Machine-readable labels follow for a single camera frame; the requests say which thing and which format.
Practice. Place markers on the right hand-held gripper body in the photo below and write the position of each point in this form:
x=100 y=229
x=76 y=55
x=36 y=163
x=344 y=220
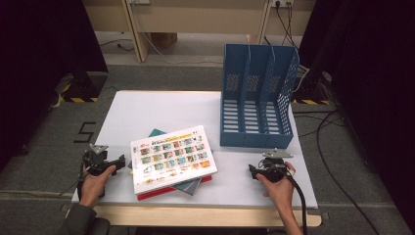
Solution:
x=273 y=168

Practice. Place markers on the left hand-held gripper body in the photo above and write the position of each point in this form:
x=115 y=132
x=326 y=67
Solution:
x=96 y=161

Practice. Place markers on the blue file rack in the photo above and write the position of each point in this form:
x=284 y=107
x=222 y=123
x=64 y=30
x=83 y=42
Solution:
x=257 y=137

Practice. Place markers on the red book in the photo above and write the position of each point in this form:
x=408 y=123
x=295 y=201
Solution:
x=156 y=193

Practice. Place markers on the white picture book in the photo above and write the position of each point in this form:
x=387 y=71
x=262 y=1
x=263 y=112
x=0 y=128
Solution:
x=173 y=160

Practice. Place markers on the teal book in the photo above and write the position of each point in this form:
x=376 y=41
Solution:
x=189 y=186

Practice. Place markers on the person's right hand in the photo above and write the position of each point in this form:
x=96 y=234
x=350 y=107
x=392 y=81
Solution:
x=282 y=192

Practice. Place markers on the person's left hand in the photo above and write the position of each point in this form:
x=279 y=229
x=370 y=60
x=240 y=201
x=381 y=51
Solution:
x=93 y=189

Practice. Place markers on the black stand base striped tape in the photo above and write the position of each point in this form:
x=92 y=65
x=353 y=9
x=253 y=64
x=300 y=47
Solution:
x=310 y=91
x=86 y=86

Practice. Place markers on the black curtain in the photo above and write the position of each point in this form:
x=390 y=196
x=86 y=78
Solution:
x=36 y=65
x=368 y=81

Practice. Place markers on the cardboard box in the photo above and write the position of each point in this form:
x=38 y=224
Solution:
x=164 y=39

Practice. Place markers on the wooden desk frame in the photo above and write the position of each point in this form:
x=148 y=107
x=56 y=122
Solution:
x=202 y=16

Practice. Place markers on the white wall socket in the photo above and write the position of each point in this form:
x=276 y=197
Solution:
x=282 y=2

